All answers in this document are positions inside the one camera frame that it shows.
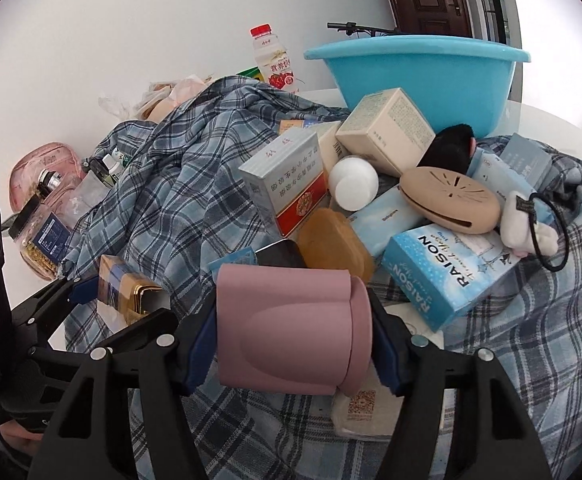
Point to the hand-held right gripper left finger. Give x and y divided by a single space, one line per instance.
202 355

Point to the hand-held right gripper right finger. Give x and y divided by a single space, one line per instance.
387 355

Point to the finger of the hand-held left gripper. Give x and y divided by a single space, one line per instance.
83 287
136 327

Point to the gold and blue box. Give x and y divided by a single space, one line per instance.
123 285

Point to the pink cup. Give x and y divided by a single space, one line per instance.
291 325

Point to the person's left hand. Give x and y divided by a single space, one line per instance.
18 437

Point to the white packet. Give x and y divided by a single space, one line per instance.
366 410

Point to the glass jar with black lid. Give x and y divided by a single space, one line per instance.
41 240

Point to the clear plastic bag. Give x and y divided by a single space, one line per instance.
88 200

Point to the blue card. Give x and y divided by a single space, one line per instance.
231 262

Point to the blue and white box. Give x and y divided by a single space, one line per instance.
451 275

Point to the silver-capped perfume bottle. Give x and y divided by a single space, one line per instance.
51 182

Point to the dark bottle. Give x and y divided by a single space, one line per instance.
102 170

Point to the amber soap box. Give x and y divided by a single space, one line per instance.
336 245

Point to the black phone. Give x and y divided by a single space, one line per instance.
281 255

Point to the pink pouch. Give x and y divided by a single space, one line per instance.
31 170

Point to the white and green bottle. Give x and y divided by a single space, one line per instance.
120 162

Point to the grey-blue plaid cloth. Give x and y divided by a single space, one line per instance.
521 360

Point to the light blue tube pack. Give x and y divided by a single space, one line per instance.
386 220

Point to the blue plaid shirt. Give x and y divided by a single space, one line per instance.
181 175

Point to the tan oval case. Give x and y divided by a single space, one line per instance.
451 200

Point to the white round jar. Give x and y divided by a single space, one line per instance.
353 182

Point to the white plush toy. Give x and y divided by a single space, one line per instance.
516 225

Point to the white and red box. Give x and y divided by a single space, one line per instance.
286 180

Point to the plastic bag of pink items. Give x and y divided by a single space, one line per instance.
171 97

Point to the light blue packet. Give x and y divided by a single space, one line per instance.
496 175

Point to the black fluffy brush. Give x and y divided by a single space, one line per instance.
448 147

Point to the slim cream box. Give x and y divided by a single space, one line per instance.
333 145

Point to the beige carton box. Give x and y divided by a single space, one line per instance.
386 130

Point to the grey-blue box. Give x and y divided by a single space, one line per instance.
526 160

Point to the orange and blue box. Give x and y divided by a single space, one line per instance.
296 126

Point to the green box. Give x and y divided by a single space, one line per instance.
251 74

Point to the blue plastic basin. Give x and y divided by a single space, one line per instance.
421 80

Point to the red-capped milk drink bottle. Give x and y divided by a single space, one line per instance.
273 62

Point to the window frame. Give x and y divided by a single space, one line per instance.
491 0

